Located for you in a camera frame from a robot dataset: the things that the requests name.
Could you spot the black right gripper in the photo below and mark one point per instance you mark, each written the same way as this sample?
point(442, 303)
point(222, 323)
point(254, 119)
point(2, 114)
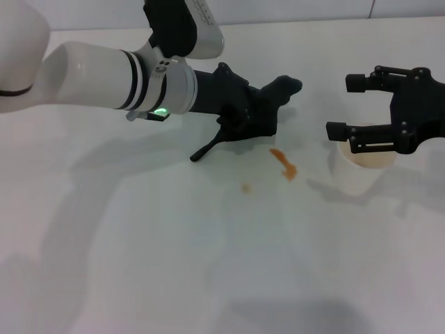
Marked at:
point(419, 111)

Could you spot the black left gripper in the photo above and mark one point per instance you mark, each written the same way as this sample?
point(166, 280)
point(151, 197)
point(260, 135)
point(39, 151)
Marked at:
point(219, 90)

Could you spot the dark blue rag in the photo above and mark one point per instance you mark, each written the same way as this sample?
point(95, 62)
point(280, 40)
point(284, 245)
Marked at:
point(267, 115)

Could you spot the white paper cup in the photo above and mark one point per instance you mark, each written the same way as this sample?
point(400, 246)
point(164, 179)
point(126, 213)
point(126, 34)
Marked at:
point(351, 174)

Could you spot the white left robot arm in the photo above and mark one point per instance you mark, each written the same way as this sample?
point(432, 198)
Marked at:
point(97, 76)

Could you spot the orange liquid spill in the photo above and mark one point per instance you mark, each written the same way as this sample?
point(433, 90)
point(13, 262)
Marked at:
point(286, 168)

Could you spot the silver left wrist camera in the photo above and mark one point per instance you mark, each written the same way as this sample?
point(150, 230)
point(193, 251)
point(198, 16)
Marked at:
point(180, 28)

